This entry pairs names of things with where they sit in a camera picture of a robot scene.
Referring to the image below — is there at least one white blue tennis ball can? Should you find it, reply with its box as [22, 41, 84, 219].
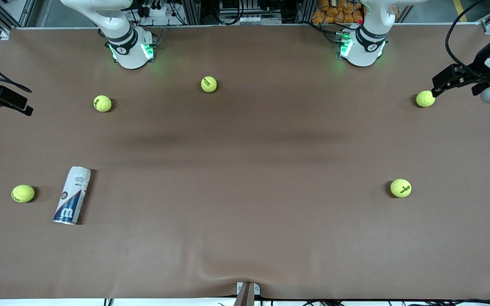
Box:
[53, 166, 91, 225]

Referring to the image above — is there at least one bag of orange items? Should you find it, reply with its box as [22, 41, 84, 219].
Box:
[312, 0, 365, 24]

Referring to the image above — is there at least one white power strip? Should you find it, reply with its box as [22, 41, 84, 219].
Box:
[143, 0, 170, 17]

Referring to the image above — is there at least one white terminal block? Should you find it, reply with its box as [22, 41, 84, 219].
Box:
[224, 15, 271, 25]

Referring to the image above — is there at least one brown table mat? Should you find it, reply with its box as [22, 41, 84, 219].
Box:
[0, 25, 490, 300]

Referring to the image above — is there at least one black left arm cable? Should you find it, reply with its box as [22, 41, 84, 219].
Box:
[444, 0, 490, 81]

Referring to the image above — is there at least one metal clamp bracket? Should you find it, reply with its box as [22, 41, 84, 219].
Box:
[234, 281, 261, 306]

